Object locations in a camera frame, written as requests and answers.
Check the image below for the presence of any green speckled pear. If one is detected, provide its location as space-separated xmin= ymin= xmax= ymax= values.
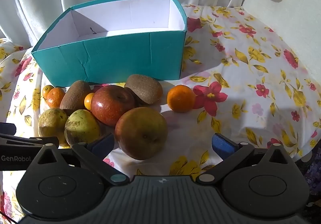
xmin=64 ymin=109 xmax=101 ymax=147
xmin=38 ymin=108 xmax=69 ymax=146

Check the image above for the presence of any brown kiwi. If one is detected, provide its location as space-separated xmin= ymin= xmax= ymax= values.
xmin=124 ymin=74 xmax=163 ymax=105
xmin=60 ymin=80 xmax=92 ymax=116

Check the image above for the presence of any floral tablecloth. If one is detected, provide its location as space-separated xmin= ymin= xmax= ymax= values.
xmin=0 ymin=4 xmax=321 ymax=219

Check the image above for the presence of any red apple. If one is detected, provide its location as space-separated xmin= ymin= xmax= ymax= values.
xmin=91 ymin=85 xmax=137 ymax=127

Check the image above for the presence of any yellow-red apple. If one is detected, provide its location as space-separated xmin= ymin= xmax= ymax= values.
xmin=115 ymin=107 xmax=168 ymax=161

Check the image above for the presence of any dark patterned cloth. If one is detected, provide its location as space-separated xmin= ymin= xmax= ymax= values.
xmin=298 ymin=150 xmax=321 ymax=214

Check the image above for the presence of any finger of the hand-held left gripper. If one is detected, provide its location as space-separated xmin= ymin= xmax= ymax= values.
xmin=0 ymin=123 xmax=17 ymax=137
xmin=0 ymin=133 xmax=60 ymax=150

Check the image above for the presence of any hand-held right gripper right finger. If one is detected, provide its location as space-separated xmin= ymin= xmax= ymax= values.
xmin=197 ymin=133 xmax=295 ymax=186

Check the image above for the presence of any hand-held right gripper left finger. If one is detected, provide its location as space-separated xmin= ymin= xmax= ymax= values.
xmin=30 ymin=133 xmax=127 ymax=186

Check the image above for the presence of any small orange tangerine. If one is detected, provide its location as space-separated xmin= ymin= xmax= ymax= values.
xmin=47 ymin=87 xmax=66 ymax=108

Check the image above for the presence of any teal cardboard box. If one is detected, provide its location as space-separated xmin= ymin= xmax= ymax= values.
xmin=31 ymin=0 xmax=188 ymax=87

